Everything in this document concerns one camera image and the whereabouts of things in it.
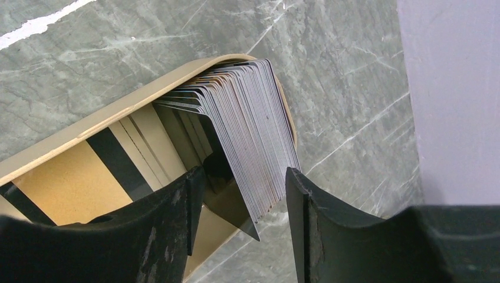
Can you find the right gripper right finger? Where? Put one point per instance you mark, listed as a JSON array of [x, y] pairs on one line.
[[336, 242]]

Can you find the beige oval card tray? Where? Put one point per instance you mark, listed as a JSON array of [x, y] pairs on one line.
[[136, 112]]

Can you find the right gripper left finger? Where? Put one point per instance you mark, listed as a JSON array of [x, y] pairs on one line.
[[148, 240]]

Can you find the gold card with black stripe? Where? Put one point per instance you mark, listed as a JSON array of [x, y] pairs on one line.
[[95, 177]]

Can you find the stack of white cards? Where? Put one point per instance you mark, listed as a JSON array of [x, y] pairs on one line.
[[246, 108]]

